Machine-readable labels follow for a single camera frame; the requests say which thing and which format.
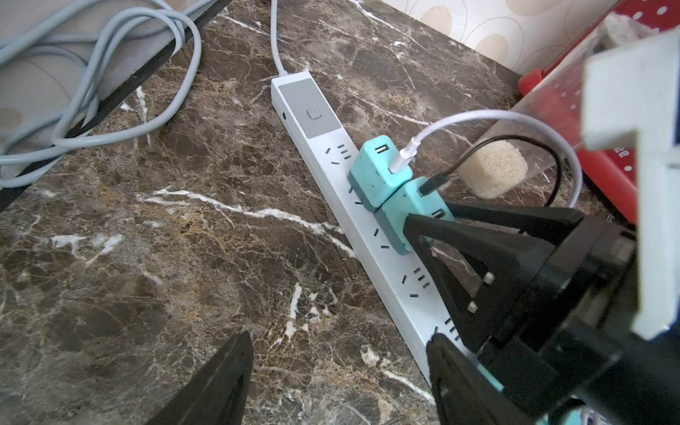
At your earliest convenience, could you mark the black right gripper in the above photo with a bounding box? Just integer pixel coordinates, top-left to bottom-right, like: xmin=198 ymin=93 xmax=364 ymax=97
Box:
xmin=404 ymin=202 xmax=679 ymax=424

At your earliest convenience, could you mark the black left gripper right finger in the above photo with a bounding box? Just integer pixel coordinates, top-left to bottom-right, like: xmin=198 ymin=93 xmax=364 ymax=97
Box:
xmin=426 ymin=334 xmax=534 ymax=424

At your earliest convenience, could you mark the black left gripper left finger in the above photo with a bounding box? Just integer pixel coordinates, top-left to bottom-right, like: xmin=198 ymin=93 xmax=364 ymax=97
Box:
xmin=148 ymin=331 xmax=253 ymax=424

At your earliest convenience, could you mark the teal charger with white cable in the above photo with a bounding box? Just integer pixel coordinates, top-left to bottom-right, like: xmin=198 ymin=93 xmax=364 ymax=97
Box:
xmin=476 ymin=364 xmax=504 ymax=392

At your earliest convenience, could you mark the teal charger with black cable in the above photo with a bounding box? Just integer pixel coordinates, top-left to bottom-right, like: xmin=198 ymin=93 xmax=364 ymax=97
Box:
xmin=374 ymin=134 xmax=564 ymax=256

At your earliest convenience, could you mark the teal charger plug white cable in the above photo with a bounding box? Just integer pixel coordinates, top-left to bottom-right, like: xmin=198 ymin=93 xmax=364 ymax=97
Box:
xmin=347 ymin=108 xmax=584 ymax=214

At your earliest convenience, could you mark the white power strip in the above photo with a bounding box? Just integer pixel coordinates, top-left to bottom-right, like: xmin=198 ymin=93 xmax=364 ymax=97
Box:
xmin=271 ymin=72 xmax=471 ymax=376

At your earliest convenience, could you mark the clear jar with rice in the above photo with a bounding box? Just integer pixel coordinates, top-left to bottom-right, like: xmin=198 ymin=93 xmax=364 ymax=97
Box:
xmin=456 ymin=12 xmax=655 ymax=200

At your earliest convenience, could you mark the red polka dot toaster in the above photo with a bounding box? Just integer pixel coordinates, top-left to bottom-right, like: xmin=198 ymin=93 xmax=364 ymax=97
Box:
xmin=520 ymin=1 xmax=679 ymax=224

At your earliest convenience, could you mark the grey power strip cord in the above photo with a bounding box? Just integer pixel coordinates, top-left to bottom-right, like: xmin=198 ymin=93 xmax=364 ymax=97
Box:
xmin=0 ymin=0 xmax=290 ymax=189

